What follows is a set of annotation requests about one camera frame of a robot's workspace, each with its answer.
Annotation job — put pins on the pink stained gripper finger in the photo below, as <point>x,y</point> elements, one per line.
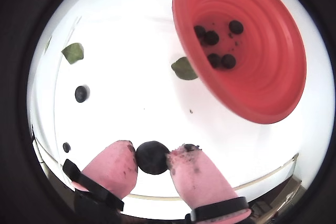
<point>199,179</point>

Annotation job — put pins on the pink covered gripper finger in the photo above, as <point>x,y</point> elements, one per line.
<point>110,171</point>

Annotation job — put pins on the small dark blueberry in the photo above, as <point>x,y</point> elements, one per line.
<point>152,157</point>

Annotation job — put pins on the red collapsible silicone cup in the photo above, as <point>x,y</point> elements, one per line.
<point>262,90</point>

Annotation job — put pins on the thin wooden strip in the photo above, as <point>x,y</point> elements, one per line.
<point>155,197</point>

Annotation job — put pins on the white paper sheet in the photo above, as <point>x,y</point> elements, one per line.
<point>131,119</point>

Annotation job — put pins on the small green leaf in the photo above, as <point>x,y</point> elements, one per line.
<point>183,69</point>

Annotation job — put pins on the large green leaf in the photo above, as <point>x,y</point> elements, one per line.
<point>73,53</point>

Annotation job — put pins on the narrow green leaf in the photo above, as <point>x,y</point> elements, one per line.
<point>47,43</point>

